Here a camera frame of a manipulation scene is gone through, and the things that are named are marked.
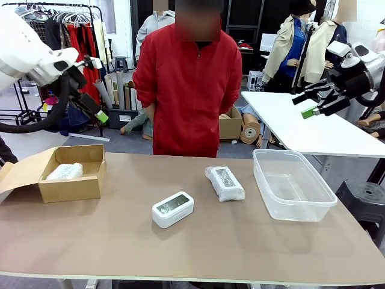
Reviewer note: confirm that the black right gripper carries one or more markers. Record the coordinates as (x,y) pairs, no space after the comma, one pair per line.
(355,78)

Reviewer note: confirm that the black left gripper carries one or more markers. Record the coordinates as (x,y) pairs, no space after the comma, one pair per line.
(77,79)

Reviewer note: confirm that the bubble-wrapped white clock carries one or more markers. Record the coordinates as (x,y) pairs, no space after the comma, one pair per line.
(227,183)
(64,171)

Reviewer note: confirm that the unwrapped white digital clock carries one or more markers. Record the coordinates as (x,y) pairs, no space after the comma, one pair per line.
(173,210)

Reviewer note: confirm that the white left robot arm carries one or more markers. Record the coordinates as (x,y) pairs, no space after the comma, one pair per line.
(21,51)

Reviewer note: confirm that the person's right forearm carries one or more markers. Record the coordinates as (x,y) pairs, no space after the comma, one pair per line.
(152,111)

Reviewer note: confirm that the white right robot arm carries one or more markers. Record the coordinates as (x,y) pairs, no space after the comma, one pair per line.
(376,64)

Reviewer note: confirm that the slanted grey paper roll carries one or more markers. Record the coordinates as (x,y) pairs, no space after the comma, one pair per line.
(102,93)

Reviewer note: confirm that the cream paper roll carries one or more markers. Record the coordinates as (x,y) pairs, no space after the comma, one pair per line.
(110,88)

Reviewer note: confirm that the dark grey storage bin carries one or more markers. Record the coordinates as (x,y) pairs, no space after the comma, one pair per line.
(120,117)

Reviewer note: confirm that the metal bar on floor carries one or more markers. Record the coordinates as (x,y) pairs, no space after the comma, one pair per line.
(90,137)

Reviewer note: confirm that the tall grey paper roll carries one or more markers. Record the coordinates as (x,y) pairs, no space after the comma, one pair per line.
(120,90)

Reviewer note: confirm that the brown paper roll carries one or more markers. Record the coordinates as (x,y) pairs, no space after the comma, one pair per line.
(127,97)

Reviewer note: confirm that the white paper roll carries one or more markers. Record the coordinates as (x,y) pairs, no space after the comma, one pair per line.
(133,99)

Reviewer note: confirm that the mannequin legs on floor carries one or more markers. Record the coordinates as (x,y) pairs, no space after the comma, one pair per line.
(135,123)

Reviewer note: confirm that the black tripod pole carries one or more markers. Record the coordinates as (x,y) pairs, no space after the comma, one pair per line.
(303,60)

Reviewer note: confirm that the white side table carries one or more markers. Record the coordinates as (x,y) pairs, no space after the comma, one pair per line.
(300,132)

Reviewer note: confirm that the mannequin in cream jacket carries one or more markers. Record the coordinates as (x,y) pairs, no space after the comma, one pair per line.
(319,51)

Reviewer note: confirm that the grey step stool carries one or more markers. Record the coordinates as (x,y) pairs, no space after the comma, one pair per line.
(121,63)

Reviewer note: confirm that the mannequin with blue shirt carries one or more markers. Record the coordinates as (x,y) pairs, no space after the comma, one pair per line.
(288,45)

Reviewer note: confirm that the white computer case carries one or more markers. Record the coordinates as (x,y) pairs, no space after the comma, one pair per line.
(256,80)

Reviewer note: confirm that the cream hanging garment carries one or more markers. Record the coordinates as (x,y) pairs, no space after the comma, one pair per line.
(99,39)

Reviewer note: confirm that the red hanging dress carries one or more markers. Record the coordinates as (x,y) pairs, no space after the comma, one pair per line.
(90,39)

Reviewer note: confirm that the large brown cardboard spool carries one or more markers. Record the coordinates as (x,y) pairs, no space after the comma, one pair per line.
(250,131)

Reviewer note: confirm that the open brown cardboard box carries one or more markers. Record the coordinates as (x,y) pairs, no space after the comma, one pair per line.
(69,189)

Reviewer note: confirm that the black hanging garment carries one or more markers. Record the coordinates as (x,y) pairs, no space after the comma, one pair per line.
(54,33)

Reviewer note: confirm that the person in red jacket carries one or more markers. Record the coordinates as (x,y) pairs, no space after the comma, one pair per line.
(186,90)

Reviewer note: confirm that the small brown cardboard box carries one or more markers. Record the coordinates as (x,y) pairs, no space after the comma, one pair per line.
(230,128)

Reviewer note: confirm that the person in black clothing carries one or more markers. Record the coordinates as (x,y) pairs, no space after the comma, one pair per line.
(6,150)

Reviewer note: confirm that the black plastic stool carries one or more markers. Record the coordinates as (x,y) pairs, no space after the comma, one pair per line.
(361,198)

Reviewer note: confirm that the clear plastic container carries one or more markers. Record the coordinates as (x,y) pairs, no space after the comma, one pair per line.
(300,207)

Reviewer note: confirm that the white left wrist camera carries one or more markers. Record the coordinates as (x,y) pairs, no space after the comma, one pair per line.
(96,62)

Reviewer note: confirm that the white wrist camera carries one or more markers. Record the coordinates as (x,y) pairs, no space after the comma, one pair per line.
(96,62)
(338,48)

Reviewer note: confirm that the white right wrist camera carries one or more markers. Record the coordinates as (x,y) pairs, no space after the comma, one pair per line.
(338,48)

